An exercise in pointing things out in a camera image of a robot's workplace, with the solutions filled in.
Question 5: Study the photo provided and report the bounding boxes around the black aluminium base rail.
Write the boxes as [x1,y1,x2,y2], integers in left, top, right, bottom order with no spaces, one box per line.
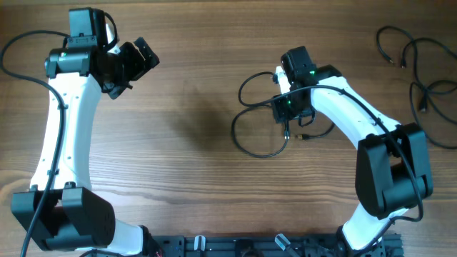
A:
[154,233,404,257]

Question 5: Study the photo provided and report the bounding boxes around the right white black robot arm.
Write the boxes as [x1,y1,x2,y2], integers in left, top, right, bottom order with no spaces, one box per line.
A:
[273,46,433,256]

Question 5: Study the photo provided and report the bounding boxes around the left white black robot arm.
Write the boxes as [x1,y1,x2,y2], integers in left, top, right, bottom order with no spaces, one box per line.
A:
[11,7,164,256]

